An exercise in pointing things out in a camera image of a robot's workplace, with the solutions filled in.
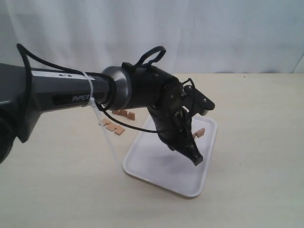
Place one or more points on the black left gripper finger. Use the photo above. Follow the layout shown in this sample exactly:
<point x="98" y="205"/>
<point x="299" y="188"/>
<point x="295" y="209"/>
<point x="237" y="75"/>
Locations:
<point x="188" y="140"/>
<point x="189" y="151"/>

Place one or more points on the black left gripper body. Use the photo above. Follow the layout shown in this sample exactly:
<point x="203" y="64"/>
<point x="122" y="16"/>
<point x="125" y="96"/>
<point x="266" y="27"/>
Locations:
<point x="170" y="123"/>

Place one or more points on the wooden notched plank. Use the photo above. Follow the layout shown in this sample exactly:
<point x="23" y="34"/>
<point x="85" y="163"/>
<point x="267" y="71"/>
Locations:
<point x="111" y="126"/>
<point x="199" y="133"/>
<point x="129" y="115"/>

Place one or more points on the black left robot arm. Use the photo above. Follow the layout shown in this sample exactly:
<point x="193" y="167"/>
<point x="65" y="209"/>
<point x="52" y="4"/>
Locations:
<point x="26" y="93"/>

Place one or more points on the white plastic tray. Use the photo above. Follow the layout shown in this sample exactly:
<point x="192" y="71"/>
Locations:
<point x="151" y="161"/>

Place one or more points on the white backdrop curtain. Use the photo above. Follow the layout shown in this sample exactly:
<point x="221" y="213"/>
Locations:
<point x="200" y="36"/>

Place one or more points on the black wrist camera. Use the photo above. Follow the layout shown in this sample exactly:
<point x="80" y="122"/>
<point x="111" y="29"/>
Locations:
<point x="199" y="99"/>

